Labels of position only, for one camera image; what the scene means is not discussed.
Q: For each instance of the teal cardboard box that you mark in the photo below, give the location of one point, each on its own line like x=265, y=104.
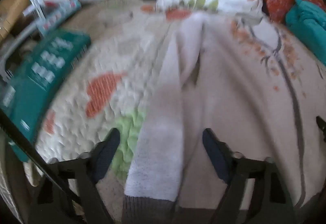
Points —
x=31, y=90

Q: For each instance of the light blue toy box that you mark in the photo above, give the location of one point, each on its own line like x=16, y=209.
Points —
x=58, y=16

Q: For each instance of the pale pink knit sweater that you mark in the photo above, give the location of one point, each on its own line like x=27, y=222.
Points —
x=230, y=76

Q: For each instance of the quilted heart pattern bedspread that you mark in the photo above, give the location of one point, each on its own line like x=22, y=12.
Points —
x=113, y=85

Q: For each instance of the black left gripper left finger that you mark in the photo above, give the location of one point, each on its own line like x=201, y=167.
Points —
x=50, y=204

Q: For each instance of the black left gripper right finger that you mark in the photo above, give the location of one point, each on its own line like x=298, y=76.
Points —
x=270, y=201

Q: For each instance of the teal plush towel bundle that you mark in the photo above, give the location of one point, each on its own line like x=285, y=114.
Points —
x=307, y=22

